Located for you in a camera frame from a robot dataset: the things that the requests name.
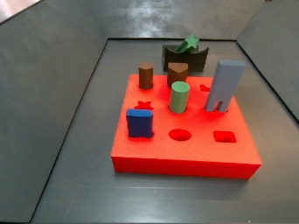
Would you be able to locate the green star prism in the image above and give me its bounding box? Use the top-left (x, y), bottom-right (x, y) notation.
top-left (175, 35), bottom-right (200, 53)

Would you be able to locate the red peg board base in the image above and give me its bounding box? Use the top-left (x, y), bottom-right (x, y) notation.
top-left (111, 74), bottom-right (262, 179)

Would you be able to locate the black curved fixture block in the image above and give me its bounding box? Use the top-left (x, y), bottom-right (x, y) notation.
top-left (163, 45), bottom-right (210, 72)

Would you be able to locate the dark blue block peg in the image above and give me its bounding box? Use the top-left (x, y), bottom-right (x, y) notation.
top-left (126, 108), bottom-right (154, 138)

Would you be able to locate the green cylinder peg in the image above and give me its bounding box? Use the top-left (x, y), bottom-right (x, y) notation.
top-left (170, 81), bottom-right (191, 114)

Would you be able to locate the brown hexagon peg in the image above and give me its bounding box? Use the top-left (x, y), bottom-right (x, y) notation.
top-left (138, 62), bottom-right (154, 90)

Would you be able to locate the brown rounded triangle peg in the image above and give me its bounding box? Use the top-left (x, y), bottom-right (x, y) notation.
top-left (167, 62), bottom-right (188, 86)

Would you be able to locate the light blue arch block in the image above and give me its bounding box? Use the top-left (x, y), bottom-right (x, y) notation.
top-left (204, 60), bottom-right (246, 112)

